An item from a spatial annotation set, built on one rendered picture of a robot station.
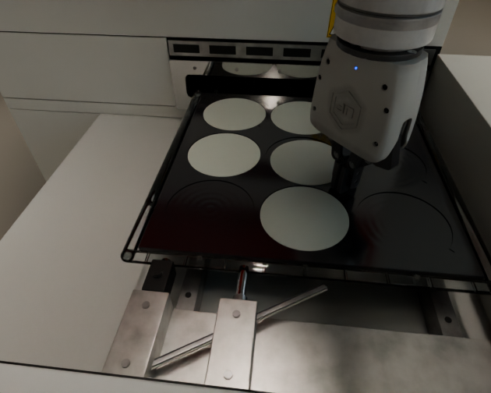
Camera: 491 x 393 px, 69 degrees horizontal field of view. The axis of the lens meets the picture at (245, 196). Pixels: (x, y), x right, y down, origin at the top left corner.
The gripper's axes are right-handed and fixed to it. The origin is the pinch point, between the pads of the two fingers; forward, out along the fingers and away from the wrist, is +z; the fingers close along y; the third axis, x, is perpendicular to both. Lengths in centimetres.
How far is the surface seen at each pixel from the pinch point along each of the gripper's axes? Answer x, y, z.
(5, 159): -46, -186, 92
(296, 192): -5.4, -2.6, 2.1
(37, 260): -34.5, -18.4, 10.1
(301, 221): -8.0, 1.2, 2.2
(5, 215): -54, -139, 92
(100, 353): -31.9, -2.0, 10.1
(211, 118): -4.7, -23.4, 2.1
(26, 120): -28, -61, 13
